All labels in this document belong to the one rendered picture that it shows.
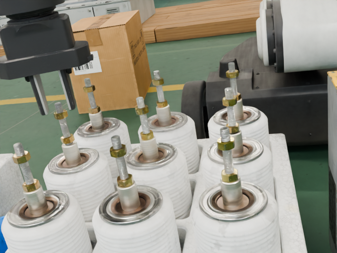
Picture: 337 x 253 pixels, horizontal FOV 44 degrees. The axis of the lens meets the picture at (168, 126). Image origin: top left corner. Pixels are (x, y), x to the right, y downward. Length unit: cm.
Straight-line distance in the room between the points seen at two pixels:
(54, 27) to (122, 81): 97
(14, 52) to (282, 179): 41
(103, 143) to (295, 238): 33
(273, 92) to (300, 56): 17
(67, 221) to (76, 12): 229
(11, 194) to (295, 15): 65
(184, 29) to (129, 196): 205
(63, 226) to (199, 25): 205
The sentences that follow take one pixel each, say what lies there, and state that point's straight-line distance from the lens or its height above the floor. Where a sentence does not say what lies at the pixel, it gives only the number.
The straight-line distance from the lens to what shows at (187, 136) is 68.
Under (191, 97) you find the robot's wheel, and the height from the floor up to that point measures 18.
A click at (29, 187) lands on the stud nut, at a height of 29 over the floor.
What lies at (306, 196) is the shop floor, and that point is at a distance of 93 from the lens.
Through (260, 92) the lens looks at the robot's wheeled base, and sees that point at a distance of 97.
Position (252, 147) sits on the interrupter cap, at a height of 25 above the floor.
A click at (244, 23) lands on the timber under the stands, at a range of 244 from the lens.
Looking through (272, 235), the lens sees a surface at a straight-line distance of 47.
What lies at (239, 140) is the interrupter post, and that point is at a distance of 56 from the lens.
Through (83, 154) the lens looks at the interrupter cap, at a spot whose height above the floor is 25.
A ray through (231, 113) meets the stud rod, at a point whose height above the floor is 31.
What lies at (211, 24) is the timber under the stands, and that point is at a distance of 246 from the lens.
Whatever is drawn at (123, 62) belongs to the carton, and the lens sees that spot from 149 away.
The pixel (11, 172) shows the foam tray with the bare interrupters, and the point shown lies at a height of 15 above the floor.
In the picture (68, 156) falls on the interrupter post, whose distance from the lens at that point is 62.
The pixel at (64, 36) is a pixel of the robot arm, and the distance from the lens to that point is 56.
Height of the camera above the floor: 52
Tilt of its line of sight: 23 degrees down
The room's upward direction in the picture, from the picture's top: 10 degrees counter-clockwise
